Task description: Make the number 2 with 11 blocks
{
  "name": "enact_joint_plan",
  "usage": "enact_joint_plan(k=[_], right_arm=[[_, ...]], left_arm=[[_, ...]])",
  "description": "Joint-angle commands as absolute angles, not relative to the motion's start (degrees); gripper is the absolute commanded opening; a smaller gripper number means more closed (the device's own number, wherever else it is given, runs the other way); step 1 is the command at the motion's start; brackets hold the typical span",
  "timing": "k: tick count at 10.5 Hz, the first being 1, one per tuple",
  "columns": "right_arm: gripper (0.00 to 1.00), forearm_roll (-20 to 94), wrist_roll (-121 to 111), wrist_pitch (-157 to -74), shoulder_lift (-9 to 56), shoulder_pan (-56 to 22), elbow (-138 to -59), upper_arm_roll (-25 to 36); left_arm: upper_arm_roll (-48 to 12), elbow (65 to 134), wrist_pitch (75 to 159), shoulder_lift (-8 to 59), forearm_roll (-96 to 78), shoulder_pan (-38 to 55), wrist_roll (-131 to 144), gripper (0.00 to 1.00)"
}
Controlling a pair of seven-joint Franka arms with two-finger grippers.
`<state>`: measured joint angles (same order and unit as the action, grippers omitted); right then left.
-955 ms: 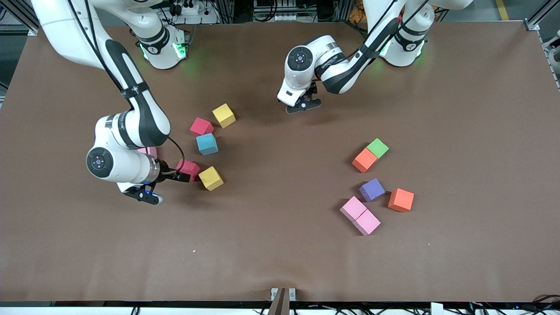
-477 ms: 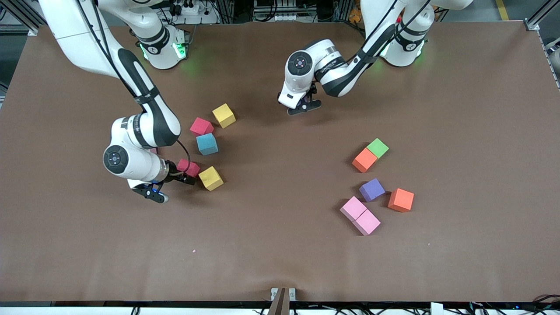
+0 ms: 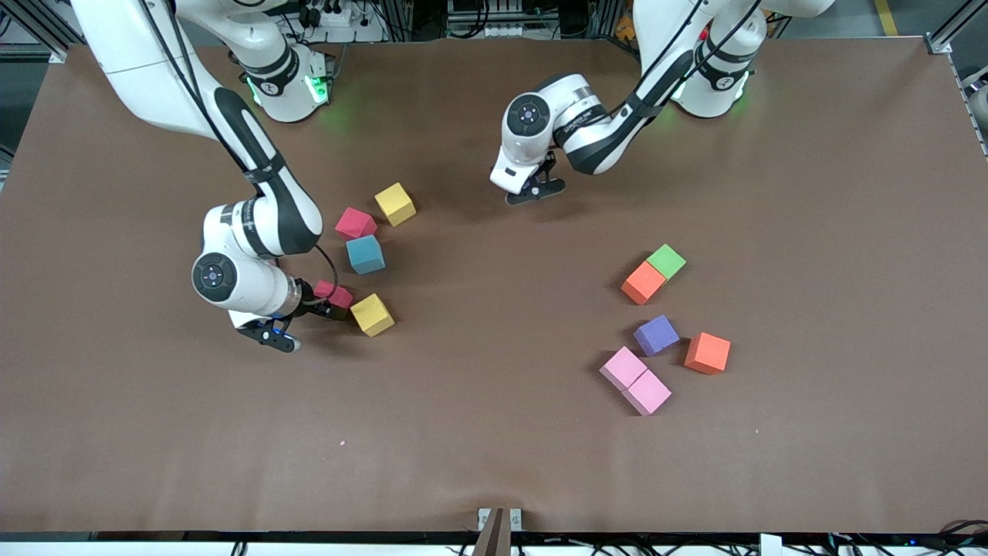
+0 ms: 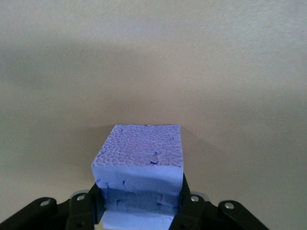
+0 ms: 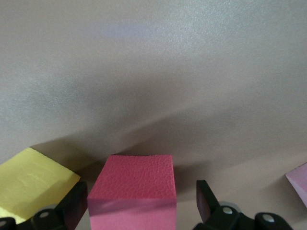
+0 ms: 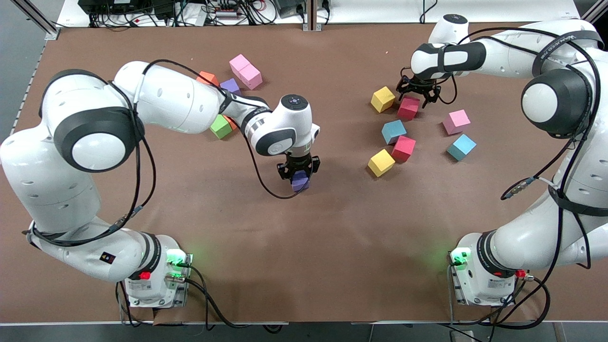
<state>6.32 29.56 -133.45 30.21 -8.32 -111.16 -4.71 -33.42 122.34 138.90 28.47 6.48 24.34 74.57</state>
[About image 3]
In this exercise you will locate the blue foam cube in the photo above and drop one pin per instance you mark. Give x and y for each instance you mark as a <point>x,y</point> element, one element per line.
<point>365,254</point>

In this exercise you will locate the brown table cover sheet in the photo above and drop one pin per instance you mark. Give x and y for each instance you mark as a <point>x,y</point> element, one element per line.
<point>494,386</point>

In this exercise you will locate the purple foam cube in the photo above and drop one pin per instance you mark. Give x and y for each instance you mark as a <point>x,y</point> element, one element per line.
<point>656,335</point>

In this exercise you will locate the red foam cube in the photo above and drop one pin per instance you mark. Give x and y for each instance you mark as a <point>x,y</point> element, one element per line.
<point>355,224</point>
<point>333,291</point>

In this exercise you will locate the brown camera pole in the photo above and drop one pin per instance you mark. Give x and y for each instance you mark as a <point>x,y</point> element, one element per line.
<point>494,540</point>

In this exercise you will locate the bag of oranges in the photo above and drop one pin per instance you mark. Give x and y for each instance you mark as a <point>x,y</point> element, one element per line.
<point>624,29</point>

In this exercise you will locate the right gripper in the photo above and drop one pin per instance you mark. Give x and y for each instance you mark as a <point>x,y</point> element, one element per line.
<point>319,308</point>

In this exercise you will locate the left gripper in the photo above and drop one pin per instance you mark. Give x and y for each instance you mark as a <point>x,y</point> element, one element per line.
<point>549,163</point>

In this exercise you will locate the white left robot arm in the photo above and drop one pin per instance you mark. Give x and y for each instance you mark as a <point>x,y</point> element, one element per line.
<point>610,131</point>

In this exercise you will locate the green foam cube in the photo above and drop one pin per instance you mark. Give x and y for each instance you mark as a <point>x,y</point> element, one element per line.
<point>666,261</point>

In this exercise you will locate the orange foam cube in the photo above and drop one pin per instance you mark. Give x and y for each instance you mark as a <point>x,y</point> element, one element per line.
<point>707,353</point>
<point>643,283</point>

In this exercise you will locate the small metal bracket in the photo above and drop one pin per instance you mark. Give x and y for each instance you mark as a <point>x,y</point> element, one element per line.
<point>485,516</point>

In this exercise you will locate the metal table edge rail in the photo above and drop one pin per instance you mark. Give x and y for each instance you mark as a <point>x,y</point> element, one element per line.
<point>971,108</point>

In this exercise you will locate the pink foam cube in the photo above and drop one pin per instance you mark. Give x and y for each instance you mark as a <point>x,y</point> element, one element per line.
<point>624,367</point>
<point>647,392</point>

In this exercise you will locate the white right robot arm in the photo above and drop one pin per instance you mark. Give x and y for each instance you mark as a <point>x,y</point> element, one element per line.
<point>154,77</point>

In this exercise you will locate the yellow foam cube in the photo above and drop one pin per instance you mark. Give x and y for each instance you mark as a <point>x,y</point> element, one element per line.
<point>395,204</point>
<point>372,314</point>

